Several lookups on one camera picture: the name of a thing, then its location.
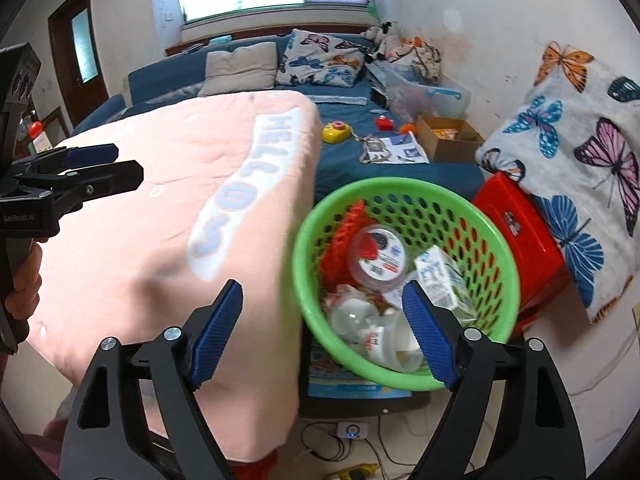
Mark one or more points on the white paper cup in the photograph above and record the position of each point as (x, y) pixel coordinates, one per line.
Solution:
(385, 345)

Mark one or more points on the person's left hand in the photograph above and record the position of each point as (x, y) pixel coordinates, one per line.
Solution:
(27, 280)

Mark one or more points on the red plastic box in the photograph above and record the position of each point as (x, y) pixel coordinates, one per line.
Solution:
(525, 260)

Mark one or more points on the cardboard box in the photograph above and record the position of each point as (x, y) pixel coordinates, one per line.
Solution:
(440, 147)

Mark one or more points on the small red box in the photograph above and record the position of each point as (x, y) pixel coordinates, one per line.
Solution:
(383, 122)

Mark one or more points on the small orange toy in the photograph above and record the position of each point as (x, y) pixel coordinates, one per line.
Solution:
(407, 128)

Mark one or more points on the large grey butterfly pillow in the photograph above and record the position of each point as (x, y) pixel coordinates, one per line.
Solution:
(575, 125)

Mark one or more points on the white blue milk carton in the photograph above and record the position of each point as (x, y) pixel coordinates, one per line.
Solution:
(445, 275)

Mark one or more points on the blue sofa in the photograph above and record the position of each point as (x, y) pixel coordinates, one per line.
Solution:
(350, 180)

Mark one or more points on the white adapter with blue light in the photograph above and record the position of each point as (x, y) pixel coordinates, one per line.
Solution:
(353, 430)

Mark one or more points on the red white wrapper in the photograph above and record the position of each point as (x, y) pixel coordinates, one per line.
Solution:
(340, 296)

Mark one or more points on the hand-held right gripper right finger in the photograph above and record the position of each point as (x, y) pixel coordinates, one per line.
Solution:
(430, 335)

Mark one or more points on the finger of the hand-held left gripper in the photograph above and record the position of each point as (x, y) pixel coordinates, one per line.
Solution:
(110, 175)
(92, 152)

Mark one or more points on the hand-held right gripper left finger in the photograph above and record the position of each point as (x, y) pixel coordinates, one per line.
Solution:
(215, 330)

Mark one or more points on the white blue paper booklet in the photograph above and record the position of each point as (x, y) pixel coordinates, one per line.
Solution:
(407, 150)

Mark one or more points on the small butterfly pillow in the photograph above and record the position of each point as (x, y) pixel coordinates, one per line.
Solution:
(320, 57)

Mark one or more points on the green plastic basket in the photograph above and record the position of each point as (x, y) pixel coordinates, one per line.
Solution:
(410, 187)

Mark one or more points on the blue printed box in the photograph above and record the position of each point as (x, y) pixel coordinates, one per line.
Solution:
(345, 385)

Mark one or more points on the yellow power strip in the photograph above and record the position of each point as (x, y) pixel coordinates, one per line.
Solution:
(352, 472)

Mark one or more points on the dark wooden door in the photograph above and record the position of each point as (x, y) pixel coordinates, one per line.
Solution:
(65, 70)

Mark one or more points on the red plastic stool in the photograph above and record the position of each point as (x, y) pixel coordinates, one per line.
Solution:
(255, 467)

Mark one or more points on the beige pillow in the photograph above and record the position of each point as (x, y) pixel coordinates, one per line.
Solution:
(240, 70)

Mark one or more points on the yellow toy camera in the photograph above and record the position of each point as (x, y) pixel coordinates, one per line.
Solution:
(336, 133)

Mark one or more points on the clear plastic storage box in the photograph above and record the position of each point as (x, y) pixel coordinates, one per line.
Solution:
(440, 100)

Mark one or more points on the teal tissue pack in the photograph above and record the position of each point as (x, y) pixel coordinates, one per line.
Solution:
(220, 39)

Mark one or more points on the clear plastic container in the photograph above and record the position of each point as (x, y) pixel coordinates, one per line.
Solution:
(350, 317)

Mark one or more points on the black white plush toy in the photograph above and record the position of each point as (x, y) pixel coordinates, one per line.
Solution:
(382, 31)

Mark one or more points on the clear tub with red lid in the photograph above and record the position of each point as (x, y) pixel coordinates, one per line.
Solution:
(380, 260)

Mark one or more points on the red-capped printed bottle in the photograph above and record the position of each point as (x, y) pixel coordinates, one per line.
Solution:
(35, 129)

